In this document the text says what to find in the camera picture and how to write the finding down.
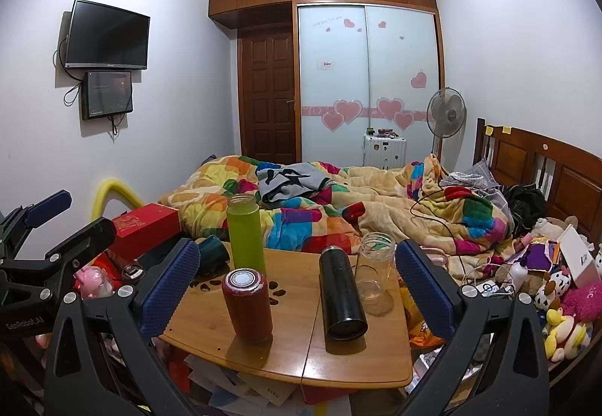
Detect red thermos cup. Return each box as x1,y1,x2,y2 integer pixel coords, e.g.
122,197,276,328
221,268,272,344

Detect red rectangular box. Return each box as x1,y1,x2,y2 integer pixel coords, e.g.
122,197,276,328
109,203,181,262

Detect yellow foam tube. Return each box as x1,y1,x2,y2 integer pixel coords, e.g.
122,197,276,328
91,179,145,220

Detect yellow duck plush toy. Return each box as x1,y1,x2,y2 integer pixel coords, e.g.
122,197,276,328
543,308,593,363

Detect pink plush toy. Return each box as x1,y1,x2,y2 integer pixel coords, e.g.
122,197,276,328
561,281,602,322

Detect black white cow plush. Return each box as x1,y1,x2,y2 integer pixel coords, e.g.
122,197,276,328
534,268,572,312

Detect dark teal pouch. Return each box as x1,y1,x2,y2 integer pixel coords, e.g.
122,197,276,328
196,235,230,278

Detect white cardboard box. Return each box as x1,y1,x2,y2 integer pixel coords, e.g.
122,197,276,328
558,226,600,288

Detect green bottle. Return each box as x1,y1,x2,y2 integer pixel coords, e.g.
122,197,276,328
227,194,266,275

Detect black bag on bed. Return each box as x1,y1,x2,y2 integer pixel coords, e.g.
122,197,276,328
502,184,546,238

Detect black thermos bottle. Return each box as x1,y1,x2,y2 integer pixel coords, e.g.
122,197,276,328
318,246,368,342

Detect clear glass jar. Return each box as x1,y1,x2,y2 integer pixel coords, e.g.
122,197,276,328
355,232,395,316

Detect grey black garment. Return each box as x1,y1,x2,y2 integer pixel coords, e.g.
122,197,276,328
256,162,331,204

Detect colourful patchwork blanket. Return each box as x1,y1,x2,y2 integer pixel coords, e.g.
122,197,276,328
159,155,512,278

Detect wooden bed headboard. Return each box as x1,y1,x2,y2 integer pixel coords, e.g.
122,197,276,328
473,118,602,244

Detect brown wooden door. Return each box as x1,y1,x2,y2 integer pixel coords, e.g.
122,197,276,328
239,26,297,163

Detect white suitcase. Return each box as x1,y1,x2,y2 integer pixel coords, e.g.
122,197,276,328
362,135,407,170

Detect standing electric fan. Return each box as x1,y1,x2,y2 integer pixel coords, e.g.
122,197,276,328
427,87,466,158

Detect frosted sliding wardrobe doors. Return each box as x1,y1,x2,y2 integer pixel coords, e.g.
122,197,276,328
298,5,440,166

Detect small wall monitor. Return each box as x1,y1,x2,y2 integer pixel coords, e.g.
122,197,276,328
81,71,133,121

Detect wall-mounted black television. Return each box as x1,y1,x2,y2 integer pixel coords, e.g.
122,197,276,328
63,0,150,70

